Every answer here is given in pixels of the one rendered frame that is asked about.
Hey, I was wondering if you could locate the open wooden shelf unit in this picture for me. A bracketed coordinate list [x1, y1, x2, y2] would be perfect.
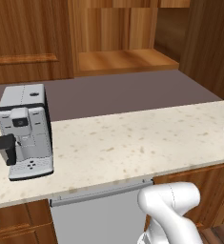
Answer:
[68, 0, 192, 78]

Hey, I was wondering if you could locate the wooden cabinet door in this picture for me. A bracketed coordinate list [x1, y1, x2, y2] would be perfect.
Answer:
[143, 161, 224, 231]

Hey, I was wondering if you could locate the wooden cabinet with moulded panel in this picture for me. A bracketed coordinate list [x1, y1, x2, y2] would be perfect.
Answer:
[0, 0, 75, 86]

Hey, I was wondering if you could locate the tall wooden cabinet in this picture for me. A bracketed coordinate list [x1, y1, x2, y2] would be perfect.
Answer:
[178, 0, 224, 107]

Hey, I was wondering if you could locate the white and black coffee machine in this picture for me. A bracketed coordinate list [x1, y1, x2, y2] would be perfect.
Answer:
[0, 83, 55, 182]

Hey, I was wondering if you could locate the grey dishwasher front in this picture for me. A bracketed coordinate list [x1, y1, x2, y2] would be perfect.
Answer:
[49, 177, 155, 244]

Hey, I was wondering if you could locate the wooden drawer front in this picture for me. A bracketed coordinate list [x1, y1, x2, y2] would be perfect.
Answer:
[0, 198, 59, 244]

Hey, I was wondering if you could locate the grey dishwasher handle bar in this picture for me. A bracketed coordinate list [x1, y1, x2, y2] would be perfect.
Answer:
[49, 178, 155, 208]

